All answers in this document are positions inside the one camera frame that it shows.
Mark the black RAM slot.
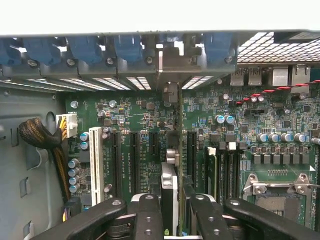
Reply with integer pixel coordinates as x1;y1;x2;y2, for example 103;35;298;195
217;142;227;205
226;141;238;201

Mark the CPU socket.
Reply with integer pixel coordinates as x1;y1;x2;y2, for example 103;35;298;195
242;172;320;226

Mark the black power connector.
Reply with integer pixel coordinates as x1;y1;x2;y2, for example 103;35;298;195
62;196;82;223

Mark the white PCI expansion slot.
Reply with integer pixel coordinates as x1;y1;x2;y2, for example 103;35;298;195
88;126;105;206

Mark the short black expansion slot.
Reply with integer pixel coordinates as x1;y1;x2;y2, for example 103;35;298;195
148;130;159;156

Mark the green motherboard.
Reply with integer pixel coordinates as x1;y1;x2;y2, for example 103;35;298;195
64;64;320;232

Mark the white power connector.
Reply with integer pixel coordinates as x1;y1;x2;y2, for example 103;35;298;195
55;111;79;139

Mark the open PC case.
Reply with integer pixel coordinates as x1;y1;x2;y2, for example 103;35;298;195
0;29;320;240

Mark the blue slot retainer clip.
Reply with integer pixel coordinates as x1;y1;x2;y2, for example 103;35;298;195
22;36;62;66
67;36;105;65
112;34;144;65
203;32;235;65

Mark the braided black power cable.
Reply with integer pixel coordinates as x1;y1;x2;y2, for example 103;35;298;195
18;117;72;204

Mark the red black twisted wire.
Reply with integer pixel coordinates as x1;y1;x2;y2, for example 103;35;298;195
235;79;320;106

